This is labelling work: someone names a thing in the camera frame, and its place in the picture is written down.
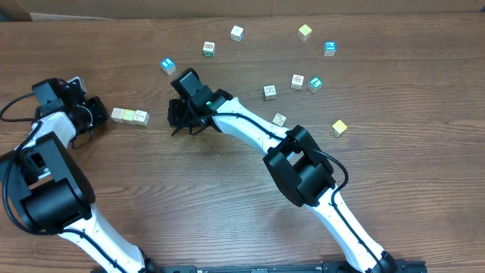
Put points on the cardboard back wall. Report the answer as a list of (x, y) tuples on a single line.
[(25, 9)]

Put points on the red letter white block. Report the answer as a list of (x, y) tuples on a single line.
[(117, 115)]

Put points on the green letter block upper left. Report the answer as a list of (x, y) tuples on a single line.
[(208, 49)]

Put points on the yellow block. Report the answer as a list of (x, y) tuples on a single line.
[(304, 32), (338, 128), (128, 116)]

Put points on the blue top block upper right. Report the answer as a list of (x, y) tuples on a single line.
[(329, 48)]

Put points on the blue top block far left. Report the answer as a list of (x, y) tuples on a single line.
[(168, 66)]

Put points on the red edged picture block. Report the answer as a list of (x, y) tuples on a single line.
[(279, 119)]

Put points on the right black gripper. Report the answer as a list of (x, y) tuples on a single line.
[(177, 120)]

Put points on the white X letter block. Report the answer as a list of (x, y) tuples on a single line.
[(141, 118)]

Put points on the green seven block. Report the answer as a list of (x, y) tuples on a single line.
[(315, 84)]

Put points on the white picture block right centre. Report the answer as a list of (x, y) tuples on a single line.
[(297, 82)]

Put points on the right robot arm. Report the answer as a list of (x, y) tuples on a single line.
[(302, 172)]

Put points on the blue block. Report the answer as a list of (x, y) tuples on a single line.
[(168, 66), (329, 48)]

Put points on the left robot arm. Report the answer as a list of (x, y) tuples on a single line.
[(44, 191)]

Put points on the white block top centre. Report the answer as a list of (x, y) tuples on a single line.
[(237, 33)]

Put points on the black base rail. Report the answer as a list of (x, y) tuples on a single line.
[(323, 267)]

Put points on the white picture block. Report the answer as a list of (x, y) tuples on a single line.
[(297, 82), (269, 93)]

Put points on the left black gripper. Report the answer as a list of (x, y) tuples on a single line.
[(101, 114)]

